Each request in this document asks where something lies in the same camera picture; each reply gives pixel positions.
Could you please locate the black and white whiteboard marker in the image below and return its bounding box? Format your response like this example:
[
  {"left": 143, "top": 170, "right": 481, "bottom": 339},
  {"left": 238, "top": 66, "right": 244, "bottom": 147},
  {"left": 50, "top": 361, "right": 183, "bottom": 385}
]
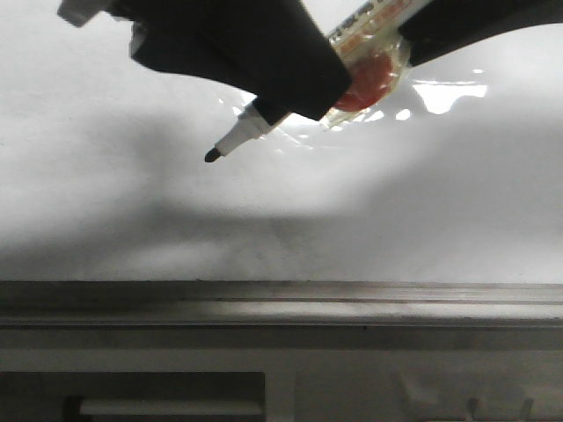
[{"left": 205, "top": 1, "right": 429, "bottom": 163}]

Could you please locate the grey gripper block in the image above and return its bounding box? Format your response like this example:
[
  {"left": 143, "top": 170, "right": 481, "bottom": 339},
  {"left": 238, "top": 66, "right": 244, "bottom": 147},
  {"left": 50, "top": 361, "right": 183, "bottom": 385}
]
[{"left": 57, "top": 0, "right": 113, "bottom": 27}]

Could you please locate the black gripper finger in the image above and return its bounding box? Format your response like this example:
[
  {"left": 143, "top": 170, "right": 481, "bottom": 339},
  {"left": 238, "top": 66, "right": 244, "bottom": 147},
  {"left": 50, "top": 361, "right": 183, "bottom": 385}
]
[
  {"left": 107, "top": 1, "right": 352, "bottom": 124},
  {"left": 398, "top": 0, "right": 562, "bottom": 67}
]

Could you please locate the red magnet taped to marker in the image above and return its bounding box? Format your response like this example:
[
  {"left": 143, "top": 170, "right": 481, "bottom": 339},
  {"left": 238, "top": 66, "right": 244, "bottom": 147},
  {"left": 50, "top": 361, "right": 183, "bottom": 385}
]
[{"left": 321, "top": 31, "right": 411, "bottom": 128}]

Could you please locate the grey aluminium whiteboard tray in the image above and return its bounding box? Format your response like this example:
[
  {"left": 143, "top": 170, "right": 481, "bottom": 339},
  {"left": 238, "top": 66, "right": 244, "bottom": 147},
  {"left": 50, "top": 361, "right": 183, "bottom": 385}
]
[{"left": 1, "top": 280, "right": 562, "bottom": 327}]

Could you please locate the white whiteboard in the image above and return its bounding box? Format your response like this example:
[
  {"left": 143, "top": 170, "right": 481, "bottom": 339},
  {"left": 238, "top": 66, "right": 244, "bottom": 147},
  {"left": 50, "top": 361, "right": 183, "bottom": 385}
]
[{"left": 1, "top": 1, "right": 562, "bottom": 283}]

